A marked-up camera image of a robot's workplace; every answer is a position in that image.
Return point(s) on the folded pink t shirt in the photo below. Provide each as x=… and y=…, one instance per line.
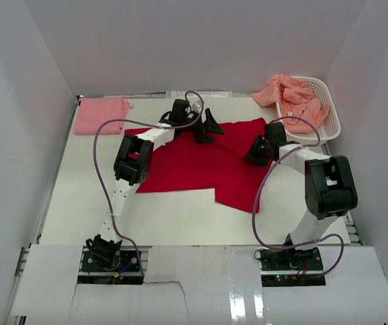
x=95, y=111

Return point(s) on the salmon t shirt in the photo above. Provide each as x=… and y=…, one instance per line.
x=295, y=98

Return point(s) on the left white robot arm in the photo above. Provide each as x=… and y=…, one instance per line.
x=132, y=167

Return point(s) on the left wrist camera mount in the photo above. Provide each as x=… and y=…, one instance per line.
x=196, y=106

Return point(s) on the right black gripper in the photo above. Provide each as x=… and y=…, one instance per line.
x=253, y=155

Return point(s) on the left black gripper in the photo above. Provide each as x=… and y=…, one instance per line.
x=208, y=126

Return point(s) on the white plastic basket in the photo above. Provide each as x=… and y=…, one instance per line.
x=331, y=126

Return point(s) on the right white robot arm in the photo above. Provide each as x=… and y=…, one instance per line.
x=330, y=191

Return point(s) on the red t shirt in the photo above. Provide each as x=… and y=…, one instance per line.
x=184, y=164

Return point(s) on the white paper sheet rear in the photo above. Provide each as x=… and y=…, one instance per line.
x=203, y=94

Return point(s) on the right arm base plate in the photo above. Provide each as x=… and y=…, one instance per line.
x=290, y=268

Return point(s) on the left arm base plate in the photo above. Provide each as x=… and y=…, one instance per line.
x=124, y=270

